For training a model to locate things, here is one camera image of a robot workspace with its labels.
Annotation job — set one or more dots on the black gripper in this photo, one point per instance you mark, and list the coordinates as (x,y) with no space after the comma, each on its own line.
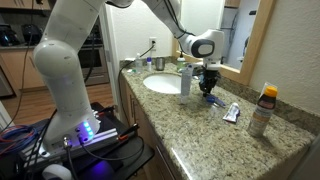
(210,77)

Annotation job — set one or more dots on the clear blue toothbrush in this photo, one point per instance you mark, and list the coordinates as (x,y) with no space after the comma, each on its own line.
(218,101)

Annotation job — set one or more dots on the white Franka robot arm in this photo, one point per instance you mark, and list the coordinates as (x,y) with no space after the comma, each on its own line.
(63,73)

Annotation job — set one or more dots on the small blue object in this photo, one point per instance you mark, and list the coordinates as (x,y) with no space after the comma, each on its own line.
(210,98)

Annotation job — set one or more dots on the silver metal cup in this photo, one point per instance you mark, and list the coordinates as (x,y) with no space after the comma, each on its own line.
(160,64)

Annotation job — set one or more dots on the white round object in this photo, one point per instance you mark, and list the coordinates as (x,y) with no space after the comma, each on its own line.
(56,172)

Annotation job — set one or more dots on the tall white standing tube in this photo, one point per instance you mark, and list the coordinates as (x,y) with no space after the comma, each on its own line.
(186,85)

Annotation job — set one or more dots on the white toothpaste tube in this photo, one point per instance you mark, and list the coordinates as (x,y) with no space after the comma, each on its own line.
(232,113)

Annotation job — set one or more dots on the green soap pump bottle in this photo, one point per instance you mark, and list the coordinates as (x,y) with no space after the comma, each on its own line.
(180,64)

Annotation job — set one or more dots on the white oval sink basin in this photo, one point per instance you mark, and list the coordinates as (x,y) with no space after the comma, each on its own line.
(163,83)

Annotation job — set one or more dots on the orange cap sunscreen spray can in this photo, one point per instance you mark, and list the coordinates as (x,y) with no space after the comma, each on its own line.
(262,115)

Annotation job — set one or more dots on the small bottle blue cap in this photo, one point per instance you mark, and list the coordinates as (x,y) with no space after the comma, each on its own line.
(149,65)

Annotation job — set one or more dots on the wood framed mirror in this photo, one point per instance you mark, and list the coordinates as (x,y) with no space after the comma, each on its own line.
(253,43)

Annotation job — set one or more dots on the beige vanity cabinet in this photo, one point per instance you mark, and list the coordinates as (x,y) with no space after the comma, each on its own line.
(143,126)

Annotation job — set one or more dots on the clear bottle white cap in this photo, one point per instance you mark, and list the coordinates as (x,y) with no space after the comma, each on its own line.
(138,65)

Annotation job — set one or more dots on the green white contact lens case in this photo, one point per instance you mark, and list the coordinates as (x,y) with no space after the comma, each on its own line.
(130,70)

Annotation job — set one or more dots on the orange black clamp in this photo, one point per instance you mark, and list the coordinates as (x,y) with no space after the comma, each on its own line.
(105,110)
(128,130)

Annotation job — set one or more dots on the black robot cart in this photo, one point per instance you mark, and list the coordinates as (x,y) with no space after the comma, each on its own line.
(130,156)

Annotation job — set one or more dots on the stainless steel oven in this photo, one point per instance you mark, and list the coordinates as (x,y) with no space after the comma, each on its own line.
(95,56)

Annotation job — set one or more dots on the black kitchen appliance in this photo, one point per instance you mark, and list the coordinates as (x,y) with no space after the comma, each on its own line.
(31,34)

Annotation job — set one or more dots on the wooden kitchen cabinet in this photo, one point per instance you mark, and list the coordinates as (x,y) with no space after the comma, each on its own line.
(20,68)

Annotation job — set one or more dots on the black coffee maker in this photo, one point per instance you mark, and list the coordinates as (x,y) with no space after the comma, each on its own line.
(8,36)

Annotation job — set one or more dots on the white wall outlet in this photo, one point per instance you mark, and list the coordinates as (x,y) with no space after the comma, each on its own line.
(152,43)

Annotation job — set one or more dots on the aluminium mounting rail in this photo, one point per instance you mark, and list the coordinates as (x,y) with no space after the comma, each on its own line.
(100,138)

